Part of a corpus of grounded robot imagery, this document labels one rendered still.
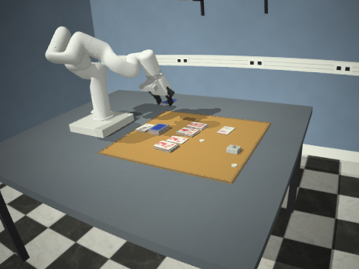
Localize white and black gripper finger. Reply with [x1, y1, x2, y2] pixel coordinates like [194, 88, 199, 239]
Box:
[149, 92, 162, 105]
[165, 87, 175, 106]

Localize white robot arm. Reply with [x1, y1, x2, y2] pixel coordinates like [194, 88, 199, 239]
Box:
[46, 27, 164, 121]

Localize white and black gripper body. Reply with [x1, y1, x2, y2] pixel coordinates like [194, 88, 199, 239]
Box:
[151, 75, 171, 96]

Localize orange-tan rectangular mat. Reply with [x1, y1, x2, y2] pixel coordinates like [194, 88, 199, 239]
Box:
[102, 112, 268, 181]

